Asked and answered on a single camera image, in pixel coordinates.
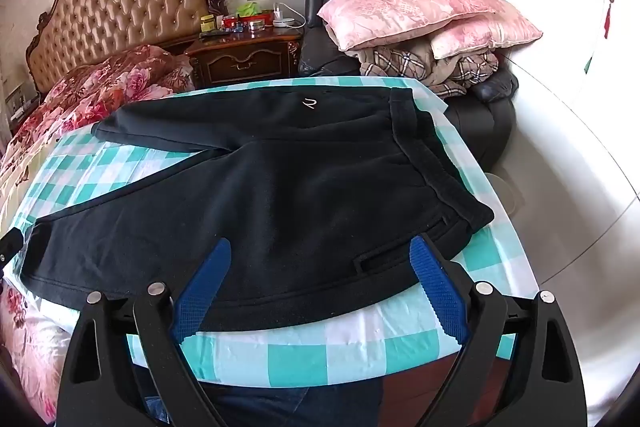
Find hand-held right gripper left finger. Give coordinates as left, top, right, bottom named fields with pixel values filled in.
left=56, top=238, right=232, bottom=427

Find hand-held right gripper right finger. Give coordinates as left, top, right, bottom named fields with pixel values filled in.
left=409, top=234, right=587, bottom=427

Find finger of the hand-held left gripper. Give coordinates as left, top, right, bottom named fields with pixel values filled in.
left=0, top=229, right=24, bottom=278

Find black pants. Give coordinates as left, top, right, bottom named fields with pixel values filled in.
left=19, top=87, right=496, bottom=333

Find green white checked cloth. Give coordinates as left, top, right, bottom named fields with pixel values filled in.
left=0, top=74, right=541, bottom=390

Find person's blue jeans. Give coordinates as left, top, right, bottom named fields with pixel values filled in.
left=142, top=377, right=386, bottom=427

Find red floral quilt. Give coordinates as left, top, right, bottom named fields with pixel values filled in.
left=0, top=44, right=196, bottom=425

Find dark wooden nightstand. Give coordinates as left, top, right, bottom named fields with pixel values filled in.
left=184, top=24, right=305, bottom=88

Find brown plaid blanket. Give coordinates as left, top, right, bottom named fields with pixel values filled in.
left=347, top=42, right=501, bottom=98

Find small pink floral pillow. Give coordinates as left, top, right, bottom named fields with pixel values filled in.
left=430, top=12, right=544, bottom=60

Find tufted leather carved headboard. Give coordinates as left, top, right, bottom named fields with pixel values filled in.
left=25, top=0, right=230, bottom=94

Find black leather armchair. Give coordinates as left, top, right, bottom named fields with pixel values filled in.
left=298, top=0, right=520, bottom=168

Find green tissue pack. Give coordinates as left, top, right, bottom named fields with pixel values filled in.
left=236, top=1, right=273, bottom=18

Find large pink floral pillow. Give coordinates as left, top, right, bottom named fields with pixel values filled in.
left=317, top=0, right=501, bottom=52

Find white wardrobe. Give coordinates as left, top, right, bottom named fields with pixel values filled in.
left=434, top=0, right=640, bottom=413

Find white charger with cable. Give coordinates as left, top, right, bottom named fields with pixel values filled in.
left=272, top=2, right=306, bottom=29

